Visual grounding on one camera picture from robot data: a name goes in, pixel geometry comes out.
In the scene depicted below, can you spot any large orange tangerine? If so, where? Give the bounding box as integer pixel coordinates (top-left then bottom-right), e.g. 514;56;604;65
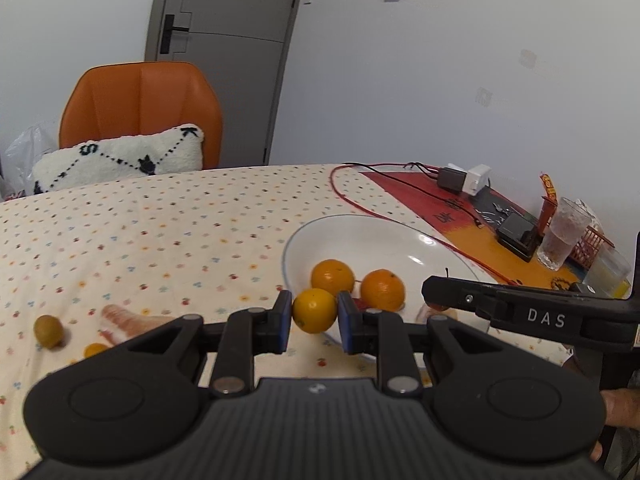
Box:
360;269;406;312

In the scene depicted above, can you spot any small orange tangerine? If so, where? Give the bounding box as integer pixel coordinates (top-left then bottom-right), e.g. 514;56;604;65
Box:
293;288;337;334

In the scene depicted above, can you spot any tiny orange kumquat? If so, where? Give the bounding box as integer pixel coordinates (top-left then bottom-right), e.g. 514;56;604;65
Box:
84;342;110;359

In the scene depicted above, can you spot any person's right hand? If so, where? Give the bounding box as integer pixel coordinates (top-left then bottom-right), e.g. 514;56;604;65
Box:
601;388;639;469

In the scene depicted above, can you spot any rear pomelo segment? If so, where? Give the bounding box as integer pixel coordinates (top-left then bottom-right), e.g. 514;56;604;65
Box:
416;304;458;324

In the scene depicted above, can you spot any pomelo segment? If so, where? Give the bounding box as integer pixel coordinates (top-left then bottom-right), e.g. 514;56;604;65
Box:
99;304;172;346
416;304;458;324

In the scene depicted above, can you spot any orange plastic basket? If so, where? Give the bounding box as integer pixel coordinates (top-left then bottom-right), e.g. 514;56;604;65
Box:
536;174;615;271

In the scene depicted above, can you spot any white blue-rimmed plate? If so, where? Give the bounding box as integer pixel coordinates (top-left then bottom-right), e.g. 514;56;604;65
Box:
281;214;495;377

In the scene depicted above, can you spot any clear drinking glass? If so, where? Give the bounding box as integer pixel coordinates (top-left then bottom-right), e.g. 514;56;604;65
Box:
536;197;592;271

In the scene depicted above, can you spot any floral patterned tablecloth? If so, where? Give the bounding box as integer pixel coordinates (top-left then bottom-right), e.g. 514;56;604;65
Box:
0;161;576;480

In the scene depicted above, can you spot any black box device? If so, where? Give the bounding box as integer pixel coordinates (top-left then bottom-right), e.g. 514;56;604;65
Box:
496;212;540;262

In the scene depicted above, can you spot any front pomelo segment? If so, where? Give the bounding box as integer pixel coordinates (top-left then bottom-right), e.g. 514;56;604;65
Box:
99;304;172;346

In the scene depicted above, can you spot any red orange table mat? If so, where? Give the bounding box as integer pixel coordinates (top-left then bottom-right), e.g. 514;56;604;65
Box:
363;168;579;289

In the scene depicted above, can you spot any white power adapter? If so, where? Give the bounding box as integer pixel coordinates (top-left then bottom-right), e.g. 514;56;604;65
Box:
436;164;491;196

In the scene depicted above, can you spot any white black-patterned pillow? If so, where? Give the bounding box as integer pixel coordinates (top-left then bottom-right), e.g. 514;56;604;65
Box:
32;124;204;194

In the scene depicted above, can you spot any brown longan fruit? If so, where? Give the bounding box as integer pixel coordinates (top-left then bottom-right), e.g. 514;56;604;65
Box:
34;314;65;350

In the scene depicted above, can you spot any orange leather chair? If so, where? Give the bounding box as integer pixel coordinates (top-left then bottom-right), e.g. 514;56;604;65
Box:
58;62;224;169

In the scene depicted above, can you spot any white plastic bag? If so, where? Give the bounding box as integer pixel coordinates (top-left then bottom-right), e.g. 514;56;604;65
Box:
1;122;58;202

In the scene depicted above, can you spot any grey door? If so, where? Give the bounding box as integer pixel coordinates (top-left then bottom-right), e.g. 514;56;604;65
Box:
144;0;298;167

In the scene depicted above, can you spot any red cable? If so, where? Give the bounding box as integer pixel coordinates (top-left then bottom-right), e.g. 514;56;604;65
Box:
328;160;516;286

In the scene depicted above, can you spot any black door handle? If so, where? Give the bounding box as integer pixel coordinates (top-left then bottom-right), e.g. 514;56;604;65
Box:
158;14;190;55

